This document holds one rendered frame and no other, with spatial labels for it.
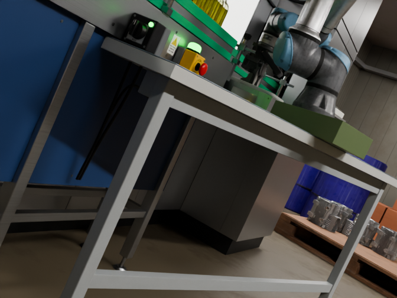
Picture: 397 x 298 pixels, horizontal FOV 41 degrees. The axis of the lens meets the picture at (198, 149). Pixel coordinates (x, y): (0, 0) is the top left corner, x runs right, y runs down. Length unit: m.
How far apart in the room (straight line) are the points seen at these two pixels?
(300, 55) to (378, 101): 7.37
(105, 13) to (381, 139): 7.84
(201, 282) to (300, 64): 0.78
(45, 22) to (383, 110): 8.10
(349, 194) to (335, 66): 4.10
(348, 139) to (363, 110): 7.40
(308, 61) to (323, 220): 2.98
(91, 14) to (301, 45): 0.77
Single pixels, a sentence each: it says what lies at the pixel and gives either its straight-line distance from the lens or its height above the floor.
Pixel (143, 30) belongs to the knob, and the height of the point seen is 0.80.
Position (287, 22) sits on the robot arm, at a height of 1.09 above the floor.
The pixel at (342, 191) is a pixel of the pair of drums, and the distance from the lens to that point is 5.89.
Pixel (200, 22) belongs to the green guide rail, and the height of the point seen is 0.93.
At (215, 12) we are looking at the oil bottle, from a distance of 2.09.
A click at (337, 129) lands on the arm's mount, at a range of 1.73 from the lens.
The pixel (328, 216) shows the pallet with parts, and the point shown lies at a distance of 4.72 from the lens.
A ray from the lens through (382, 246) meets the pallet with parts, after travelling 4.84.
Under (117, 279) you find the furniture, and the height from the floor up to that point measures 0.19.
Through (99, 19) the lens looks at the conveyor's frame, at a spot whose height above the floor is 0.77.
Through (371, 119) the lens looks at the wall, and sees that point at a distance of 9.11.
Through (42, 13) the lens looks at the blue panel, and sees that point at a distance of 1.24.
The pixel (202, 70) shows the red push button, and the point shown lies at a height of 0.79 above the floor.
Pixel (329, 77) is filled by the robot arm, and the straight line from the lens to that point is 1.86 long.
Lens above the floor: 0.69
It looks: 4 degrees down
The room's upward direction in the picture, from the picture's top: 25 degrees clockwise
